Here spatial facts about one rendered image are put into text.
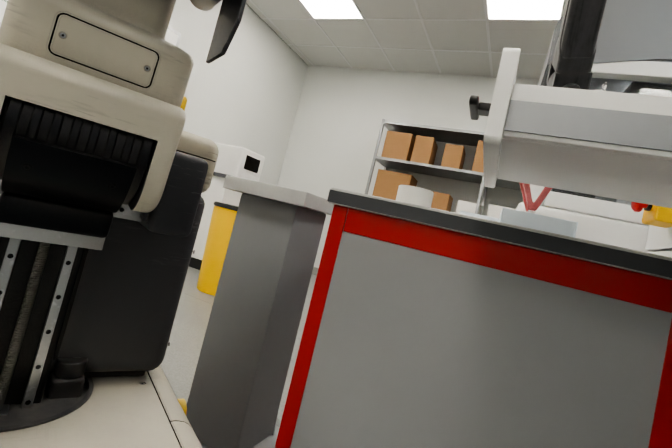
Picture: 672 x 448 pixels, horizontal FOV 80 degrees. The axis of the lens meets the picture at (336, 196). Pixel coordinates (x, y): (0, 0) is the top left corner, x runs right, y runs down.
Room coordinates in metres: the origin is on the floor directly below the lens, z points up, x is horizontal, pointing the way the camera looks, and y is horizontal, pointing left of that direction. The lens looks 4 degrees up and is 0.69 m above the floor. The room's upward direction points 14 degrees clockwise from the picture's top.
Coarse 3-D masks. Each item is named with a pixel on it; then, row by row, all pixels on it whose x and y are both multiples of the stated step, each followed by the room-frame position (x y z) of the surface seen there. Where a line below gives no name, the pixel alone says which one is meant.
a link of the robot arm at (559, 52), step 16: (576, 0) 0.61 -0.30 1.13; (592, 0) 0.61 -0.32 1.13; (576, 16) 0.63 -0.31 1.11; (592, 16) 0.62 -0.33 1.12; (560, 32) 0.67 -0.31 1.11; (576, 32) 0.64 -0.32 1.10; (592, 32) 0.63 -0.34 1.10; (560, 48) 0.67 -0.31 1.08; (576, 48) 0.65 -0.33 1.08; (592, 48) 0.65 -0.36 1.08; (560, 64) 0.67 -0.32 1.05; (576, 64) 0.66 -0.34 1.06; (592, 64) 0.66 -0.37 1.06; (560, 80) 0.69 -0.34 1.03; (576, 80) 0.68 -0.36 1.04
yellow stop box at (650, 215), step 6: (648, 204) 0.75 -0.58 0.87; (648, 210) 0.76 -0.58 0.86; (654, 210) 0.73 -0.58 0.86; (660, 210) 0.72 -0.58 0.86; (666, 210) 0.72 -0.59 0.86; (648, 216) 0.76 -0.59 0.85; (654, 216) 0.73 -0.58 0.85; (660, 216) 0.72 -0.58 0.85; (666, 216) 0.72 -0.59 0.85; (642, 222) 0.78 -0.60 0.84; (648, 222) 0.76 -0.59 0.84; (654, 222) 0.75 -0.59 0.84; (660, 222) 0.73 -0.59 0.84; (666, 222) 0.72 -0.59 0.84
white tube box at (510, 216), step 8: (504, 208) 0.74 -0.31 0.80; (504, 216) 0.74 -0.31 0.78; (512, 216) 0.73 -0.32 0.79; (520, 216) 0.73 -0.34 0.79; (528, 216) 0.72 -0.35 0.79; (536, 216) 0.72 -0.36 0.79; (544, 216) 0.71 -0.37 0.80; (512, 224) 0.73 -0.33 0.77; (520, 224) 0.73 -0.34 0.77; (528, 224) 0.72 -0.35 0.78; (536, 224) 0.72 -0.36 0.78; (544, 224) 0.71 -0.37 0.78; (552, 224) 0.71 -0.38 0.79; (560, 224) 0.70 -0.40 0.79; (568, 224) 0.70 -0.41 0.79; (576, 224) 0.70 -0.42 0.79; (552, 232) 0.71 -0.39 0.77; (560, 232) 0.70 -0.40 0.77; (568, 232) 0.70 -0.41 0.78
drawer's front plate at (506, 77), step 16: (512, 48) 0.42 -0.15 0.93; (512, 64) 0.42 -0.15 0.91; (496, 80) 0.43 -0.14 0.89; (512, 80) 0.42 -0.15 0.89; (496, 96) 0.42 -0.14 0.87; (496, 112) 0.42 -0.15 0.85; (496, 128) 0.42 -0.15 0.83; (496, 144) 0.43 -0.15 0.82; (496, 160) 0.49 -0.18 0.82; (496, 176) 0.63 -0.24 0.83
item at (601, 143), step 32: (512, 96) 0.44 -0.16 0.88; (544, 96) 0.42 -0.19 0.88; (576, 96) 0.41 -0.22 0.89; (608, 96) 0.40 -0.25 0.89; (640, 96) 0.39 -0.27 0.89; (512, 128) 0.43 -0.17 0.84; (544, 128) 0.42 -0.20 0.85; (576, 128) 0.41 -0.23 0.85; (608, 128) 0.40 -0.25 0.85; (640, 128) 0.39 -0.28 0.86; (512, 160) 0.53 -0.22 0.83; (544, 160) 0.49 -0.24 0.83; (576, 160) 0.46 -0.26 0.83; (608, 160) 0.43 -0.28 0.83; (640, 160) 0.41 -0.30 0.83; (608, 192) 0.58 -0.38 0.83; (640, 192) 0.53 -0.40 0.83
